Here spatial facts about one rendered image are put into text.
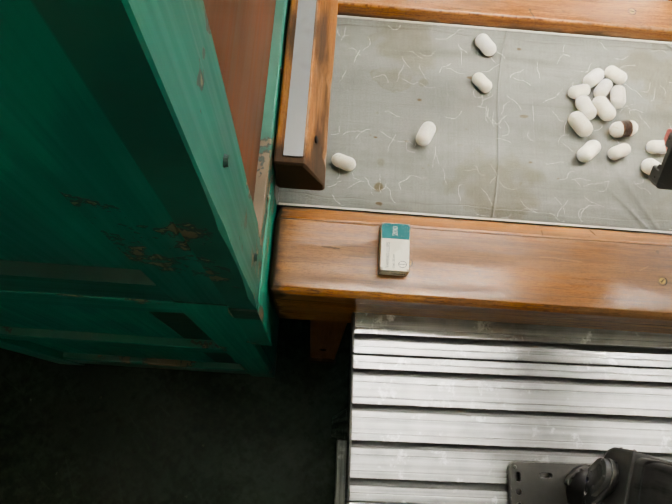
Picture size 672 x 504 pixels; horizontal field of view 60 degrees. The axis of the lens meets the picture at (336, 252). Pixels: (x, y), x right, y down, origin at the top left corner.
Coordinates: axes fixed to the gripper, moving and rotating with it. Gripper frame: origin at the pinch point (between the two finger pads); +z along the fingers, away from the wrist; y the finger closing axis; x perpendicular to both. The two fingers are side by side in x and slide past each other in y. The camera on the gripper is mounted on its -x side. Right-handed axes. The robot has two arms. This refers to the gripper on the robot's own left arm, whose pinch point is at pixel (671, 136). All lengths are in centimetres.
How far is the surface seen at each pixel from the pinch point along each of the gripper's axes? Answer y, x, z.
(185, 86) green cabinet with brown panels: 48, -14, -44
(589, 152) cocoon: 7.4, 4.3, 3.9
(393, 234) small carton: 33.3, 12.0, -8.5
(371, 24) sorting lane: 37.0, -6.6, 19.6
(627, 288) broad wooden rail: 4.2, 16.0, -10.2
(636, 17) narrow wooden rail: -0.7, -10.5, 20.1
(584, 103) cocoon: 7.5, -0.5, 9.6
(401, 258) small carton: 32.3, 13.9, -10.7
